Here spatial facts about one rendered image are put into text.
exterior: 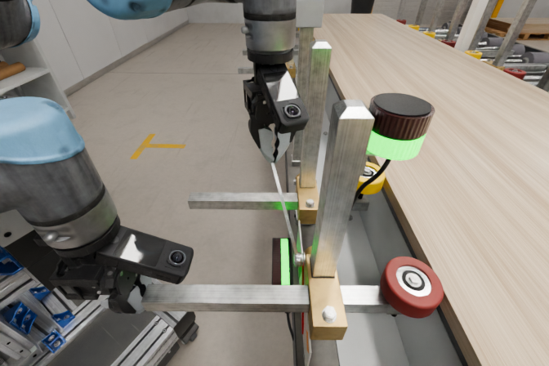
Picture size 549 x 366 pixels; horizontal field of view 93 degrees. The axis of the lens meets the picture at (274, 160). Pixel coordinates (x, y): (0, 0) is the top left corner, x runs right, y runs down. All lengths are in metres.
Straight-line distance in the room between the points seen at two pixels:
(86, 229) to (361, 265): 0.65
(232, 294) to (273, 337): 0.89
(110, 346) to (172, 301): 0.79
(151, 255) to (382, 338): 0.53
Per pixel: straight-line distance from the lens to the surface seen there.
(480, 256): 0.56
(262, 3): 0.39
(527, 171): 0.83
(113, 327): 1.29
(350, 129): 0.27
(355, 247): 0.83
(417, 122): 0.27
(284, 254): 0.69
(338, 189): 0.32
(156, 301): 0.49
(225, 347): 1.35
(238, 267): 1.50
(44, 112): 0.30
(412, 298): 0.45
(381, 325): 0.74
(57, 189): 0.32
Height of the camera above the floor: 1.28
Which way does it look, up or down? 37 degrees down
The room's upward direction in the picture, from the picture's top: straight up
